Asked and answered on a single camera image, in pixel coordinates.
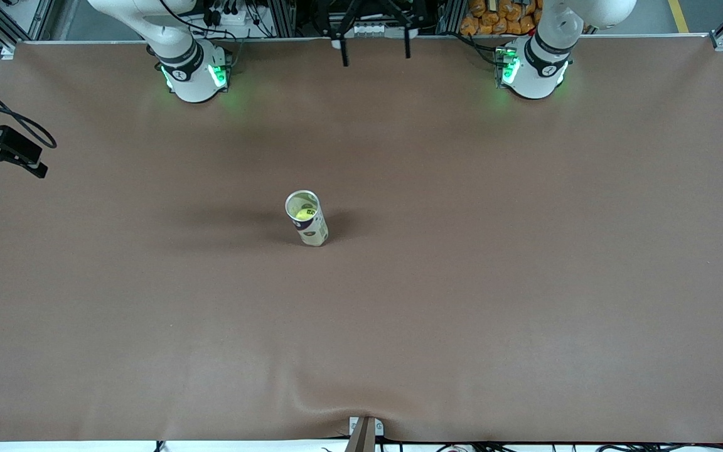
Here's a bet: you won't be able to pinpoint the white power strip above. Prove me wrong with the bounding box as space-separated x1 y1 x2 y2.
201 0 259 29

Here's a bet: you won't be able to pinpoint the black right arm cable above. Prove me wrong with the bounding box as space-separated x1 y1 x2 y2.
0 68 58 151

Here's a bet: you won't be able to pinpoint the orange snack bags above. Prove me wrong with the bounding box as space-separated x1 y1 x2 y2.
460 0 541 35

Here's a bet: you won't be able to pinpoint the white terminal strip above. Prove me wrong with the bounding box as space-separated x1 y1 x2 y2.
348 22 395 36

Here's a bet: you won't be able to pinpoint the aluminium frame post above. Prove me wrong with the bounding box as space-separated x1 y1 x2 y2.
345 416 385 452

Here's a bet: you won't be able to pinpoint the white blue tennis ball can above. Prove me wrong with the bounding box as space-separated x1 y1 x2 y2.
284 190 329 247

